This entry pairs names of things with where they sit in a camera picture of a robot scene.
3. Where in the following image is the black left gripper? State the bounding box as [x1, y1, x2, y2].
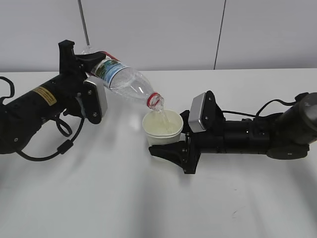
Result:
[58, 40, 106, 117]

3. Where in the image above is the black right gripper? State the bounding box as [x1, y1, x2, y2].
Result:
[149, 110, 201, 174]

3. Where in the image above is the white paper cup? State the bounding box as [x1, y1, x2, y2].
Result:
[142, 110, 183, 146]

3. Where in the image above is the clear red-label water bottle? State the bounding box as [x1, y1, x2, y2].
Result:
[90, 51, 164, 112]

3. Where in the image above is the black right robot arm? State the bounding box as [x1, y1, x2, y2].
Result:
[149, 91, 317, 174]

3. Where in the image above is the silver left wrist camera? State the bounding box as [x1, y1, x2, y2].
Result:
[82, 76, 107, 124]

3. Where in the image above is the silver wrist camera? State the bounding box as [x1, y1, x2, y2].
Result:
[82, 76, 107, 124]
[188, 92, 206, 133]

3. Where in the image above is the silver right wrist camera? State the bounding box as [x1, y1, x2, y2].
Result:
[188, 92, 206, 133]

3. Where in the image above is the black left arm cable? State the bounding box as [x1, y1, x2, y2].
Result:
[0, 76, 86, 162]

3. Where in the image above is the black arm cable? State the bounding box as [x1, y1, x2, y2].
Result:
[0, 76, 86, 162]
[222, 93, 309, 119]

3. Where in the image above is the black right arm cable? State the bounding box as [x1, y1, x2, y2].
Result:
[222, 93, 309, 119]

